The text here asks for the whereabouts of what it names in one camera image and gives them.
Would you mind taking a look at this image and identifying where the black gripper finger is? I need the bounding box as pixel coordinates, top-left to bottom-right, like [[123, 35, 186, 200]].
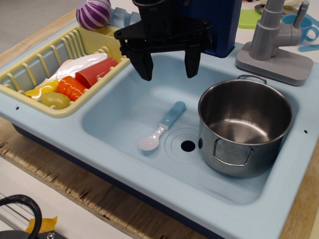
[[184, 45, 201, 78], [127, 48, 153, 81]]

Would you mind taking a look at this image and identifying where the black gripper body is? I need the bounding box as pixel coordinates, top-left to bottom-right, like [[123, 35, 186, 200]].
[[114, 0, 211, 55]]

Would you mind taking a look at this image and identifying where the stainless steel pot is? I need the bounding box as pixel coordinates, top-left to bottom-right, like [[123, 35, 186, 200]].
[[198, 74, 293, 178]]

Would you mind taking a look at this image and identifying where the dark blue box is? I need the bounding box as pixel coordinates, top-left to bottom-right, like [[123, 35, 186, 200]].
[[178, 0, 242, 58]]

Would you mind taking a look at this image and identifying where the red plastic cup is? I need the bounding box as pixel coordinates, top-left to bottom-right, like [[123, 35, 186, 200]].
[[75, 58, 118, 89]]

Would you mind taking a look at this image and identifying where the purple white striped ball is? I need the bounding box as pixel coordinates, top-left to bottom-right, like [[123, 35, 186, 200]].
[[76, 0, 112, 30]]

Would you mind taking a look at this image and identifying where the lime green plate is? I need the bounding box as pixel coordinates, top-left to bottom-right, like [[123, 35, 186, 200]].
[[238, 9, 262, 29]]

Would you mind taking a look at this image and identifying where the grey toy faucet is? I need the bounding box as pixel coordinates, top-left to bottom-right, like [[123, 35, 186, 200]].
[[235, 0, 314, 86]]

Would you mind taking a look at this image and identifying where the white plastic plate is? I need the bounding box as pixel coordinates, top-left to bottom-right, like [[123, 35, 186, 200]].
[[35, 53, 108, 89]]

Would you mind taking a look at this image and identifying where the orange toy carrot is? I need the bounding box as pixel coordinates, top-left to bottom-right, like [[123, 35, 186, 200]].
[[56, 76, 86, 101]]

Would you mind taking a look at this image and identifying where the olive green toy potato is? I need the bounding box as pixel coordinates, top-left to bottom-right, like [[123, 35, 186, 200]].
[[40, 92, 71, 110]]

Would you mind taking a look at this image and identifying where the yellow toy banana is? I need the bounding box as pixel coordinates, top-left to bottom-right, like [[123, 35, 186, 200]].
[[25, 80, 59, 100]]

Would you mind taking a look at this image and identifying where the light blue plastic cup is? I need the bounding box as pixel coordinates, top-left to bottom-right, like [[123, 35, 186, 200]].
[[282, 14, 319, 44]]

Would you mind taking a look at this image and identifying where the yellow dish rack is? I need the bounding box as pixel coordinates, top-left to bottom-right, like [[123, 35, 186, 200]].
[[0, 22, 130, 118]]

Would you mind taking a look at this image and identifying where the orange tape piece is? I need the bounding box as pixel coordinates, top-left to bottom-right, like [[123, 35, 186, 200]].
[[25, 216, 58, 234]]

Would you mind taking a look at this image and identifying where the blue handled white spoon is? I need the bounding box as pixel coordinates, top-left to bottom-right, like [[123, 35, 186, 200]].
[[138, 101, 186, 151]]

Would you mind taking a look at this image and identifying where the light blue utensil handle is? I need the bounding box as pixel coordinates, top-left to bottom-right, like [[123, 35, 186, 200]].
[[298, 44, 319, 52]]

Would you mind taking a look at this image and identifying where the black braided cable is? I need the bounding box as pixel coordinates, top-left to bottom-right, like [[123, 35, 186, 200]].
[[0, 195, 43, 239]]

